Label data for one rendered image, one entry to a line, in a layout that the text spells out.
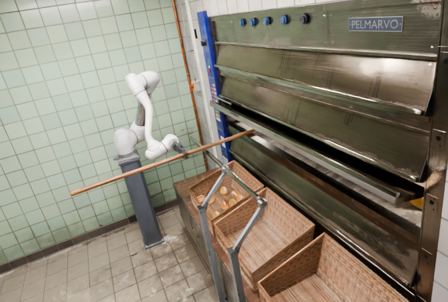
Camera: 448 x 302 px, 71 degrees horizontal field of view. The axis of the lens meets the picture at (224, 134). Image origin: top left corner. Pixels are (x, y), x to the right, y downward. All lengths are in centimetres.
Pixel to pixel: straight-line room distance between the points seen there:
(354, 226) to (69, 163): 276
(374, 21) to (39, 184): 325
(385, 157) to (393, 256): 49
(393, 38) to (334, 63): 32
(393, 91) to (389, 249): 75
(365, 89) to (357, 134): 23
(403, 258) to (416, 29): 96
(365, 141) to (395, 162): 16
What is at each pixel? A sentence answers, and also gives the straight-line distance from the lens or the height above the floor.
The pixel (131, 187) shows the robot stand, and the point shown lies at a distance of 314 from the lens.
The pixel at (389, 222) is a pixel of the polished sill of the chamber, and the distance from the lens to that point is 161.
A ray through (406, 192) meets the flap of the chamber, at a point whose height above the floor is 141.
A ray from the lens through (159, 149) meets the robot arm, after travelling 258.
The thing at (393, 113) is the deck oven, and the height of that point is 168.
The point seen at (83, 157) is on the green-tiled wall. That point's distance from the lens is 357.
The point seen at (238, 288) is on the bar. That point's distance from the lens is 196.
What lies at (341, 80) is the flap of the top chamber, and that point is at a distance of 149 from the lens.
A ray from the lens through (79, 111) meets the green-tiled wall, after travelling 343.
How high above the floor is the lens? 215
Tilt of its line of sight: 22 degrees down
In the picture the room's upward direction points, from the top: 10 degrees counter-clockwise
